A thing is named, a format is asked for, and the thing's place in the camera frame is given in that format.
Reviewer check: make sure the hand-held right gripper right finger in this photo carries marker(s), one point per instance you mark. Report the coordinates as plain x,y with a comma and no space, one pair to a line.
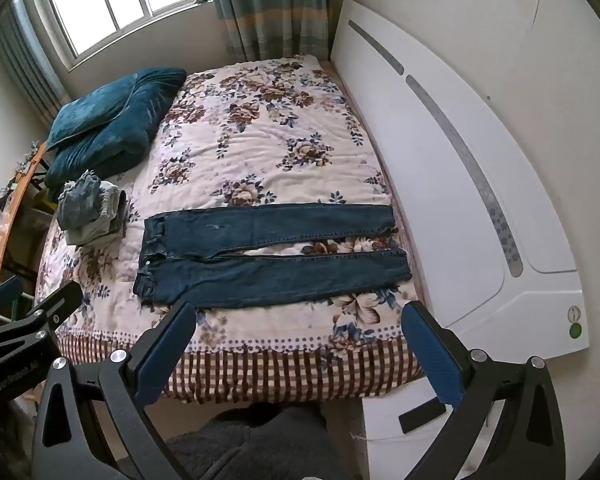
432,355

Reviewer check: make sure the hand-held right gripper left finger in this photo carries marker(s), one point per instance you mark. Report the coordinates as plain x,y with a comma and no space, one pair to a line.
162,355

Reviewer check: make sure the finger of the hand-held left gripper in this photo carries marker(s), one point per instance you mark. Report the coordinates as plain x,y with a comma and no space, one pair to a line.
2,297
60,305

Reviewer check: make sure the dark blue denim pants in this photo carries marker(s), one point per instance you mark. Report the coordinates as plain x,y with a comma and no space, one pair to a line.
260,225

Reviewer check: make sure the white bedside cabinet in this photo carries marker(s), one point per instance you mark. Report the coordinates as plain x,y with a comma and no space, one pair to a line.
385,410

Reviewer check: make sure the orange wooden desk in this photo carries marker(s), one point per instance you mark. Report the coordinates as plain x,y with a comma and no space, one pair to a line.
10,220

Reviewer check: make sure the folded pale jeans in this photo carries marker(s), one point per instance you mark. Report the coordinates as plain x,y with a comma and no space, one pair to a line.
107,220

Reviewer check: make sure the folded grey blue jeans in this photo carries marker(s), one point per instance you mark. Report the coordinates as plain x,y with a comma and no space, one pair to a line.
80,200

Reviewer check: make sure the person's dark fleece clothing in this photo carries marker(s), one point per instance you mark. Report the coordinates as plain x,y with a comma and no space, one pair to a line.
260,445

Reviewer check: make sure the teal folded duvet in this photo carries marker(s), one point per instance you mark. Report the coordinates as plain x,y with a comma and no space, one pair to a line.
110,152

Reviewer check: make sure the white bed headboard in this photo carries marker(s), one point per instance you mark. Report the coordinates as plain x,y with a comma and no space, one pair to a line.
430,160

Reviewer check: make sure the teal velvet pillow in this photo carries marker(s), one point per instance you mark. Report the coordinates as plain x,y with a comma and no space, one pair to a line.
95,110

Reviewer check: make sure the floral fleece blanket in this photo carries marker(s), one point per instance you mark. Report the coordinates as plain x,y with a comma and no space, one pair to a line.
260,145

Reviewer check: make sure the narrow teal striped curtain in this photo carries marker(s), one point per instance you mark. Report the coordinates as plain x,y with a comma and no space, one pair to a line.
25,65

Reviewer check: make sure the white framed window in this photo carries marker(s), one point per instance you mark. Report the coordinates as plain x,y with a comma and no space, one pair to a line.
115,0

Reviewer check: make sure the wide teal striped curtain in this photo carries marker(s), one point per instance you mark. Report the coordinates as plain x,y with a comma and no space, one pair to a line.
265,10

